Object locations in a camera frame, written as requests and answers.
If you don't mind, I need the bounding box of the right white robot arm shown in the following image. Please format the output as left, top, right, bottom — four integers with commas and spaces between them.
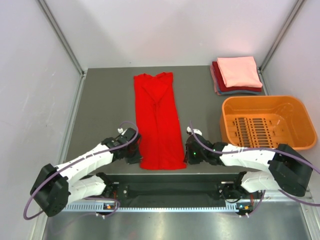
184, 133, 313, 198

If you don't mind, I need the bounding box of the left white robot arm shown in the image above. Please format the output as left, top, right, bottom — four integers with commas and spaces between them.
30, 127, 142, 217

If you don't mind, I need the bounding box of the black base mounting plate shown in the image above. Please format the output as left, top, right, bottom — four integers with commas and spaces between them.
97, 172, 262, 208

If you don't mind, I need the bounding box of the folded dark red t shirt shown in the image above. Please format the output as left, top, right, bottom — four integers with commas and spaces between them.
210, 61, 262, 92

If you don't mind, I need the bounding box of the orange plastic basket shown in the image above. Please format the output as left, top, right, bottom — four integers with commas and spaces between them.
219, 95, 317, 151

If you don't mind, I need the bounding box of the folded pink t shirt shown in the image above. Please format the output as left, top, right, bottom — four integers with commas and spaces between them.
217, 56, 263, 88

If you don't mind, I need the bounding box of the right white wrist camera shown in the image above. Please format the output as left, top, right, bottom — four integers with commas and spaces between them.
186, 126, 202, 136

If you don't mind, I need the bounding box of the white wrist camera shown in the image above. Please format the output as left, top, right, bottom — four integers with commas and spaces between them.
186, 126, 202, 136
117, 128, 124, 134

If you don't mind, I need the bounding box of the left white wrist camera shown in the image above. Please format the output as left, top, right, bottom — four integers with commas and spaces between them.
117, 128, 124, 134

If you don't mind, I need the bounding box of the grey slotted cable duct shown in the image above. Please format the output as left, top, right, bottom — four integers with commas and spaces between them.
62, 201, 251, 213

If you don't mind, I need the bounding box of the aluminium rail profile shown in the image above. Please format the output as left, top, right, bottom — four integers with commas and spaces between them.
264, 189, 314, 201

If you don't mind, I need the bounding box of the left aluminium frame post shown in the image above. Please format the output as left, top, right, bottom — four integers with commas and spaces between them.
36, 0, 85, 76

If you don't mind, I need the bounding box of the aluminium frame post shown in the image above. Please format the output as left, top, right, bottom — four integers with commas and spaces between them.
36, 0, 85, 76
258, 0, 307, 73

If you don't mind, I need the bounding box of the right aluminium frame post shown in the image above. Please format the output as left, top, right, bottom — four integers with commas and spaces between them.
258, 0, 307, 73

